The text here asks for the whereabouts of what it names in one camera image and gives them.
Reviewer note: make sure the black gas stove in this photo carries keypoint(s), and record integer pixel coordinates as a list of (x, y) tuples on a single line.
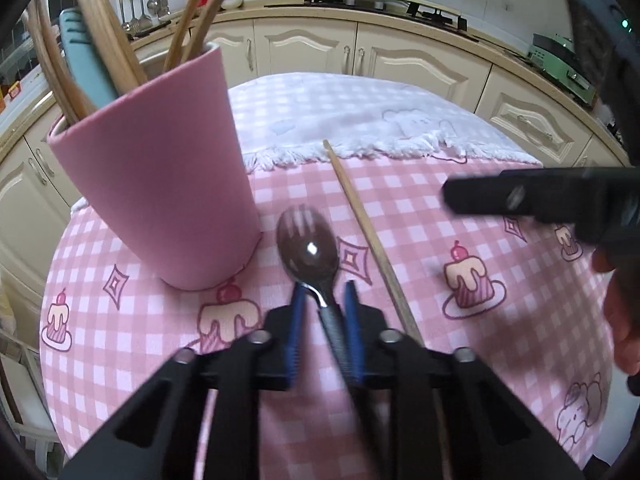
[(350, 0)]

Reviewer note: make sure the person's right hand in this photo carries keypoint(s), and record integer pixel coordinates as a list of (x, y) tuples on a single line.
[(625, 320)]

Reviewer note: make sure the pink checked tablecloth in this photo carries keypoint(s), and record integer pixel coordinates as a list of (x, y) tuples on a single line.
[(450, 360)]

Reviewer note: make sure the green countertop appliance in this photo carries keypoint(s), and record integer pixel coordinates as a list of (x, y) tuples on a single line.
[(555, 57)]

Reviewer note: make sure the white checked fringed towel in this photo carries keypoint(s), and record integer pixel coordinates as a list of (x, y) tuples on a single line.
[(350, 115)]

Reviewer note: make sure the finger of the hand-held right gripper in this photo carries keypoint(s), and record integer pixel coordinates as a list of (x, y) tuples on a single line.
[(500, 192)]

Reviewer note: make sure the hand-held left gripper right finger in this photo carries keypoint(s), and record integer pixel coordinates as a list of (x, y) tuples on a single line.
[(356, 330)]

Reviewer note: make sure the cream kitchen base cabinets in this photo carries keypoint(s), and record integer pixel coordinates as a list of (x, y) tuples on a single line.
[(400, 55)]

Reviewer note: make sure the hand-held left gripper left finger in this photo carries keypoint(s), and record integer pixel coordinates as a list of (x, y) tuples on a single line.
[(295, 335)]

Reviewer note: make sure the teal silicone spatula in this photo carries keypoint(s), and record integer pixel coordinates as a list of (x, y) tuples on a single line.
[(90, 60)]

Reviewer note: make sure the dark metal spork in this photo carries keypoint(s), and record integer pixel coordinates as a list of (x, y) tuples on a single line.
[(307, 255)]

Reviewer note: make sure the pink cup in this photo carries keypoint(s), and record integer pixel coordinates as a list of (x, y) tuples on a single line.
[(160, 175)]

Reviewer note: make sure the barred kitchen window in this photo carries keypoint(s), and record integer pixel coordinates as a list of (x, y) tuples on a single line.
[(20, 60)]

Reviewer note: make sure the white bowl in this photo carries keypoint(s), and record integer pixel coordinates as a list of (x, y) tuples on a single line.
[(232, 3)]

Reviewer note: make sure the bunch of wooden chopsticks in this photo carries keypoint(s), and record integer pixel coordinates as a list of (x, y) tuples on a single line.
[(110, 35)]

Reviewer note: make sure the long single wooden chopstick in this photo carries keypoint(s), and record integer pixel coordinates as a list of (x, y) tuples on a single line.
[(373, 240)]

